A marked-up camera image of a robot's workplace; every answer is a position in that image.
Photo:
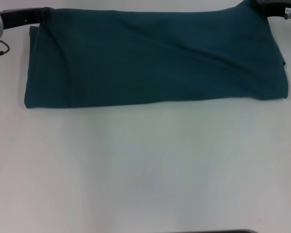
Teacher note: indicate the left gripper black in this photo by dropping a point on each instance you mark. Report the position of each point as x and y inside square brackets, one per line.
[19, 17]

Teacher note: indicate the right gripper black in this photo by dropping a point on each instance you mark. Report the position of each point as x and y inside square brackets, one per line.
[281, 8]

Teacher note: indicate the teal T-shirt with FREE print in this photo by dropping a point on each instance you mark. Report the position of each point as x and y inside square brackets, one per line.
[148, 60]

